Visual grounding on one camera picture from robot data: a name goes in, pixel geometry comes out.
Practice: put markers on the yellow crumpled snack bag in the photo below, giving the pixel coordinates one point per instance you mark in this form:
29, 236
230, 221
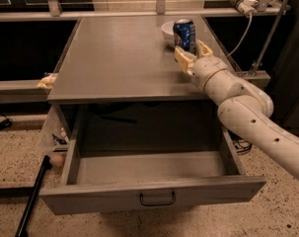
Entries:
47, 82

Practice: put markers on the black drawer handle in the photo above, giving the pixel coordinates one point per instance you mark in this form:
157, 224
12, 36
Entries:
157, 199

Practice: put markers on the grey metal rail frame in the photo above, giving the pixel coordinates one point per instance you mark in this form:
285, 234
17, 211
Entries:
23, 41

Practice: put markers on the black pole on floor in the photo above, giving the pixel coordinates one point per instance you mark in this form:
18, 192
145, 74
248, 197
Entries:
22, 228

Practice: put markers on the white power strip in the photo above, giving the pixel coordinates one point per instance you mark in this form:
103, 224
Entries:
245, 7

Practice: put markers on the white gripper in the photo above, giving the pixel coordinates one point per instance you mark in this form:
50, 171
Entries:
206, 69

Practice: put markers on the white ceramic bowl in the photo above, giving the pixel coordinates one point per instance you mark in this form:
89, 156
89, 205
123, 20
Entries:
168, 34

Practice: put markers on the grey open drawer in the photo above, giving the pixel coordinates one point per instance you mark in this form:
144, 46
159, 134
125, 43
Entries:
159, 148

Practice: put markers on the blue pepsi can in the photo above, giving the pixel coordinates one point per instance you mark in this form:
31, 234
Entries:
184, 35

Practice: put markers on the clear plastic bag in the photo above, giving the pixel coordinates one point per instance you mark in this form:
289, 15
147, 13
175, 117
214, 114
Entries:
54, 138

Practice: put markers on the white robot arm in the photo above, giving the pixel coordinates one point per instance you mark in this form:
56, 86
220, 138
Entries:
243, 108

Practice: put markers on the grey cabinet counter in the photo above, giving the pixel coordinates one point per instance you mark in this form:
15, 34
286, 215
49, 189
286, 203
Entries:
121, 59

